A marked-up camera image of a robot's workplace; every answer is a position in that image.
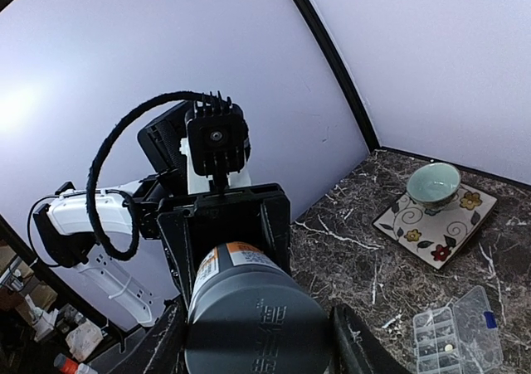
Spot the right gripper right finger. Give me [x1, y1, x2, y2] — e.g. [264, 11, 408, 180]
[329, 304, 409, 374]

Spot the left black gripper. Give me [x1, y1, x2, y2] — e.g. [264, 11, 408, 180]
[157, 183, 290, 299]

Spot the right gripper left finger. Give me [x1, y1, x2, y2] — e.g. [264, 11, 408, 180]
[89, 299, 187, 374]

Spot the orange pill bottle grey cap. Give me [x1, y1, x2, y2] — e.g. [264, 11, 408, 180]
[184, 241, 332, 374]

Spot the clear plastic pill organizer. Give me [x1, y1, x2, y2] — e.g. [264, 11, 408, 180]
[412, 285, 504, 374]

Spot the green ceramic bowl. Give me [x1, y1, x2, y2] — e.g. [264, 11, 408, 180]
[406, 163, 461, 211]

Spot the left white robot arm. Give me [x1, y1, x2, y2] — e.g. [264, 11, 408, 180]
[27, 92, 290, 328]

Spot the floral square plate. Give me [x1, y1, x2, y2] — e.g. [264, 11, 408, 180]
[373, 184, 498, 270]

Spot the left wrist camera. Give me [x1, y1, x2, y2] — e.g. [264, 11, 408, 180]
[180, 94, 251, 194]

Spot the left black frame post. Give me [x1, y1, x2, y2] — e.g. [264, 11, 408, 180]
[291, 0, 381, 152]

